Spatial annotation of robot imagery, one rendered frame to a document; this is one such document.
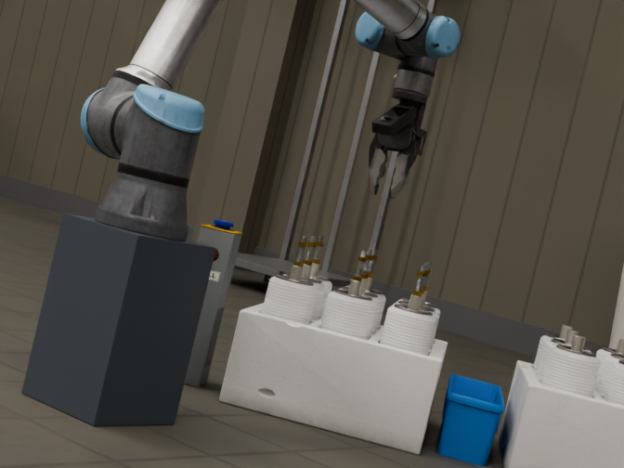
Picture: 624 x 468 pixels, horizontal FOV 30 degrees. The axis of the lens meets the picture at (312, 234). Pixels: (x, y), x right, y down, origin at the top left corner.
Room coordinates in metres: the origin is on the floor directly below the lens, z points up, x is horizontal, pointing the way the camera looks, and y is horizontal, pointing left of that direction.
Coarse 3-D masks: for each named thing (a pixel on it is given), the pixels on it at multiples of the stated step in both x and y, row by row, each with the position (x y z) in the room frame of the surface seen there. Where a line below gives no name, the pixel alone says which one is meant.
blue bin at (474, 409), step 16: (448, 384) 2.30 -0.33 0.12; (464, 384) 2.47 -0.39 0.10; (480, 384) 2.46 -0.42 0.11; (448, 400) 2.19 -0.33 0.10; (464, 400) 2.18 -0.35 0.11; (480, 400) 2.17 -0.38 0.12; (496, 400) 2.37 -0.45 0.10; (448, 416) 2.19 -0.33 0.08; (464, 416) 2.18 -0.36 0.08; (480, 416) 2.18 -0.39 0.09; (496, 416) 2.17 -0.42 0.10; (448, 432) 2.18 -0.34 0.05; (464, 432) 2.18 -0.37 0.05; (480, 432) 2.18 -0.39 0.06; (496, 432) 2.22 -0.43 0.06; (448, 448) 2.18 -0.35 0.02; (464, 448) 2.18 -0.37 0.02; (480, 448) 2.18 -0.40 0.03; (480, 464) 2.18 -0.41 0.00
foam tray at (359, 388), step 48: (240, 336) 2.18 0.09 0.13; (288, 336) 2.17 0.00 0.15; (336, 336) 2.16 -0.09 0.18; (240, 384) 2.18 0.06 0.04; (288, 384) 2.17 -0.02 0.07; (336, 384) 2.16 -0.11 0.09; (384, 384) 2.14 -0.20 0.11; (432, 384) 2.13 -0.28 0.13; (336, 432) 2.15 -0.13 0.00; (384, 432) 2.14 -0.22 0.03
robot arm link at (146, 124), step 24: (144, 96) 1.84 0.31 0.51; (168, 96) 1.84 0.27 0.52; (120, 120) 1.88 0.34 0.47; (144, 120) 1.83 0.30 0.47; (168, 120) 1.83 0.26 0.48; (192, 120) 1.85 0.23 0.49; (120, 144) 1.89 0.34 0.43; (144, 144) 1.83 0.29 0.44; (168, 144) 1.83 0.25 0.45; (192, 144) 1.86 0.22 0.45; (144, 168) 1.83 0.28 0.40; (168, 168) 1.83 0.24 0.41
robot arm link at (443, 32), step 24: (360, 0) 2.08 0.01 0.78; (384, 0) 2.08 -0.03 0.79; (408, 0) 2.12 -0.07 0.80; (384, 24) 2.13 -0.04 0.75; (408, 24) 2.13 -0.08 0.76; (432, 24) 2.15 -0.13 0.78; (456, 24) 2.17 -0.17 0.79; (408, 48) 2.21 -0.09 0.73; (432, 48) 2.15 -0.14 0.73; (456, 48) 2.18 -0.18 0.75
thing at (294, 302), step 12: (276, 288) 2.22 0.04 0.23; (288, 288) 2.21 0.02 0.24; (300, 288) 2.21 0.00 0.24; (312, 288) 2.23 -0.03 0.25; (276, 300) 2.21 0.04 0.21; (288, 300) 2.20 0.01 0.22; (300, 300) 2.21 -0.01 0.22; (312, 300) 2.23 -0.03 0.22; (264, 312) 2.23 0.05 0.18; (276, 312) 2.21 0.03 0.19; (288, 312) 2.20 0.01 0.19; (300, 312) 2.21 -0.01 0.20
